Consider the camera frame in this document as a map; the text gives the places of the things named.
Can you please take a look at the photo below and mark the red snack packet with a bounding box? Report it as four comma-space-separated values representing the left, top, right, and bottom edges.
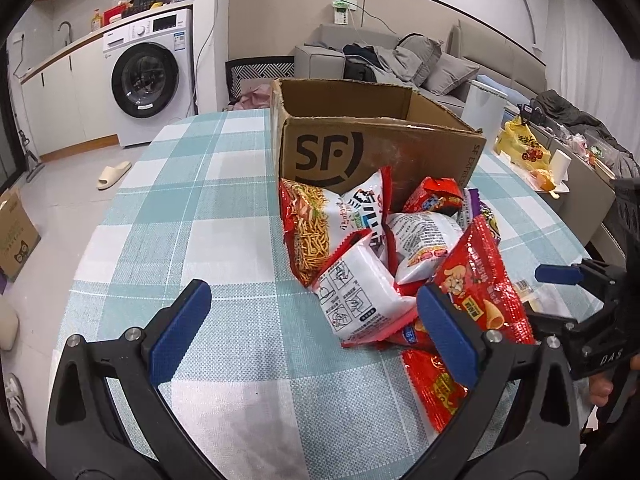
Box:
401, 349, 468, 434

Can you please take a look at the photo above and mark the red cone snack bag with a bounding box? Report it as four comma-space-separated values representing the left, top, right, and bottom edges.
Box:
434, 216, 535, 344

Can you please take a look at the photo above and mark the purple striped snack bag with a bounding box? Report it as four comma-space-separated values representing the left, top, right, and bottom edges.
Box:
457, 188, 501, 245

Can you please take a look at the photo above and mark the red oreo packet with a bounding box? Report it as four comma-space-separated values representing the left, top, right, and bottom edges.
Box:
402, 177, 463, 216

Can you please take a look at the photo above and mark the white red snack bag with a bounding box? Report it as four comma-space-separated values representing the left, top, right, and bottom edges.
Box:
387, 211, 462, 285

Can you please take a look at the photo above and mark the white instruction snack bag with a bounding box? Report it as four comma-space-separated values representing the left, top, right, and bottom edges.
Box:
310, 230, 418, 348

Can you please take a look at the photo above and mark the noodle snack bag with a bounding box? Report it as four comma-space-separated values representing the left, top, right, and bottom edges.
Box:
279, 166, 393, 287

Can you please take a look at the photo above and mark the right hand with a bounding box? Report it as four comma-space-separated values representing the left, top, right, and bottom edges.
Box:
588, 366, 616, 408

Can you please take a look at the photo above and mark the yellow plastic bag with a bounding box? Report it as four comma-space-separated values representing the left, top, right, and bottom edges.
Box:
494, 116, 551, 171

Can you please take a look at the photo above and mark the white trash bin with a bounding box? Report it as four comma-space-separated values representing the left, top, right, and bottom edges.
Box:
461, 80, 506, 138

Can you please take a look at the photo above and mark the teal checked tablecloth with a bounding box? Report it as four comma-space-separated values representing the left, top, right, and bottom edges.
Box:
54, 108, 604, 480

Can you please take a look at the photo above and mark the grey sofa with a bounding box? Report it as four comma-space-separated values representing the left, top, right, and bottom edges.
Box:
294, 22, 547, 115

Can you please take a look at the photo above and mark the small cardboard box on floor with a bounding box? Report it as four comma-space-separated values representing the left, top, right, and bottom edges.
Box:
0, 190, 41, 282

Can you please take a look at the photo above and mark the grey cushion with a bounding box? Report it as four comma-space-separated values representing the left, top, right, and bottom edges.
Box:
422, 53, 480, 96
397, 32, 442, 87

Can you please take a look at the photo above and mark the beige slipper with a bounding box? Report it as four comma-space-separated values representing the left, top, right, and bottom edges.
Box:
96, 162, 131, 191

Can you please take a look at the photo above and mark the brown SF cardboard box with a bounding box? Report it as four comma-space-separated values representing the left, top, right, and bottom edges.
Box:
270, 78, 486, 210

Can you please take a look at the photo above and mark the clothes pile on sofa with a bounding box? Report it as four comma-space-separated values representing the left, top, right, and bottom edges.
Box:
342, 44, 422, 84

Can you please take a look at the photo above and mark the white kitchen cabinet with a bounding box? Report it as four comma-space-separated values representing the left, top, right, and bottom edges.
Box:
22, 39, 117, 156

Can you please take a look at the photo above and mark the pink cloth pile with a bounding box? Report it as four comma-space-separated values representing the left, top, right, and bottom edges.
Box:
233, 84, 271, 110

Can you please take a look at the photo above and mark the black patterned basket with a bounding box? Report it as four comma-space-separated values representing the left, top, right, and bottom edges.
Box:
224, 55, 295, 102

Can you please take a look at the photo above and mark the white washing machine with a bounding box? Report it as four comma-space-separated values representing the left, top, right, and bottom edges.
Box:
103, 6, 196, 148

